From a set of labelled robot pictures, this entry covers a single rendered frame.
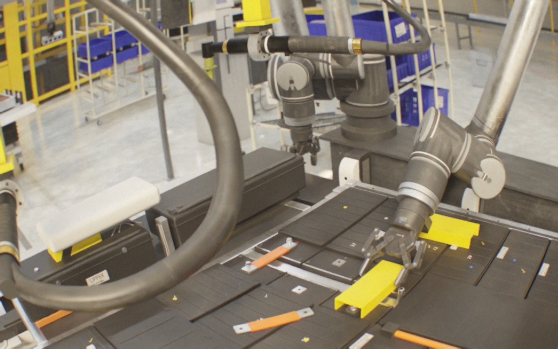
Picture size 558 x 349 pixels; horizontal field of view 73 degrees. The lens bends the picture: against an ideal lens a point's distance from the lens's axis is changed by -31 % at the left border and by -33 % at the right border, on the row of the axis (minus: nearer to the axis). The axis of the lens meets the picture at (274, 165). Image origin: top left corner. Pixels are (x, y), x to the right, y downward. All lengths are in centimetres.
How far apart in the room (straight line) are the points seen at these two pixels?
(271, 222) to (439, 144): 52
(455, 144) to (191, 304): 65
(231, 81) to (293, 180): 350
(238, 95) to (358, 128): 294
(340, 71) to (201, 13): 188
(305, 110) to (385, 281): 92
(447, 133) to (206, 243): 68
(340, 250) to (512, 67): 65
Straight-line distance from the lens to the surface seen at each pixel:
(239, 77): 492
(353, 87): 203
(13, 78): 1042
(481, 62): 709
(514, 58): 123
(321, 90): 206
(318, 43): 120
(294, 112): 178
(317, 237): 122
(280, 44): 124
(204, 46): 136
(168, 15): 350
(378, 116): 204
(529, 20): 124
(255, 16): 125
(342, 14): 181
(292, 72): 174
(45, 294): 52
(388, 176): 203
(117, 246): 110
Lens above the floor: 161
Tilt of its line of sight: 21 degrees down
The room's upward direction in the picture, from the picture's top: 6 degrees counter-clockwise
